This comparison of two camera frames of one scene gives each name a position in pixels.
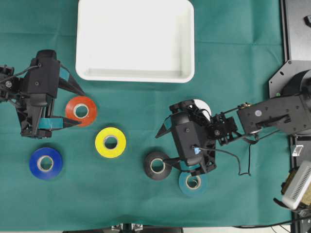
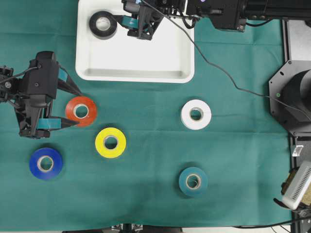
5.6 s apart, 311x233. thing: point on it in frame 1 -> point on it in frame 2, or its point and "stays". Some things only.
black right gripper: [191, 128] -> [150, 13]
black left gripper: [35, 107] stays
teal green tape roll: [201, 188] stays
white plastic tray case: [138, 41] stays
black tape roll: [157, 175] -> [102, 34]
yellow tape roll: [107, 152] stays
